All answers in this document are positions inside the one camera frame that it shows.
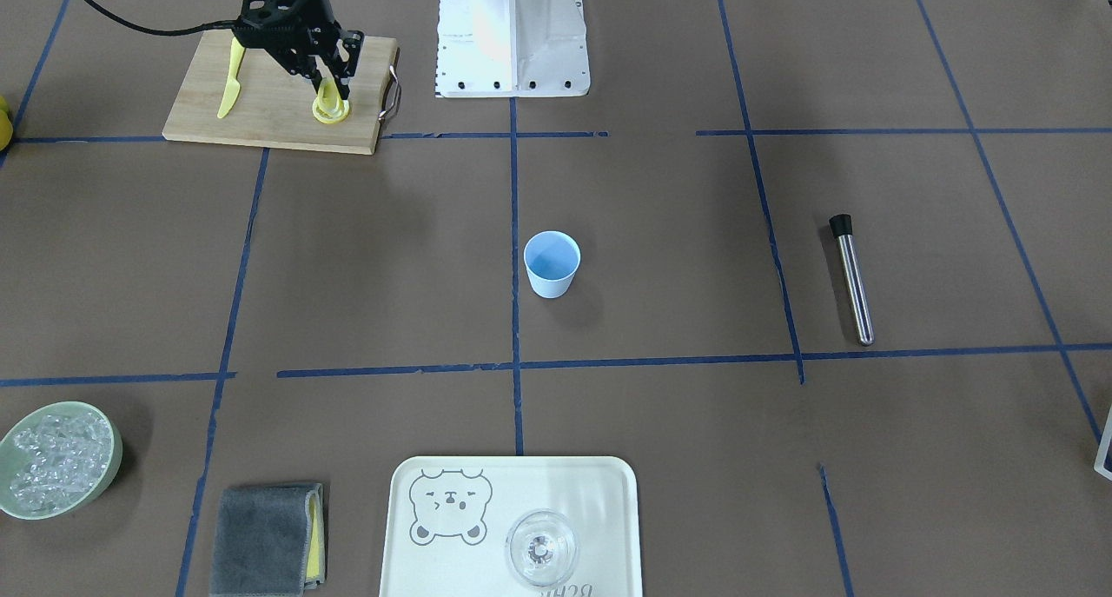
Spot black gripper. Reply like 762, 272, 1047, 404
234, 0, 365, 101

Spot steel muddler black tip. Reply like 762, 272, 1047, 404
830, 213, 877, 347

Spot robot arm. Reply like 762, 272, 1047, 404
234, 0, 364, 101

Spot light blue paper cup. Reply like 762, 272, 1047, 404
523, 231, 580, 299

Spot yellow whole lemon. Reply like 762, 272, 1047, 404
0, 96, 14, 152

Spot wooden cutting board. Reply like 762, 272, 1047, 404
162, 30, 400, 155

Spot yellow plastic knife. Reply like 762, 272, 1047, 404
217, 38, 246, 119

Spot cream bear tray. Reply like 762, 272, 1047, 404
379, 457, 644, 596

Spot green bowl of ice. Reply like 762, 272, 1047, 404
1, 401, 123, 521

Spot grey folded cloth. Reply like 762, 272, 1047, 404
208, 481, 327, 596

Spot clear wine glass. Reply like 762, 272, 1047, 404
505, 508, 579, 590

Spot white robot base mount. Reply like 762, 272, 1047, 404
434, 0, 592, 98

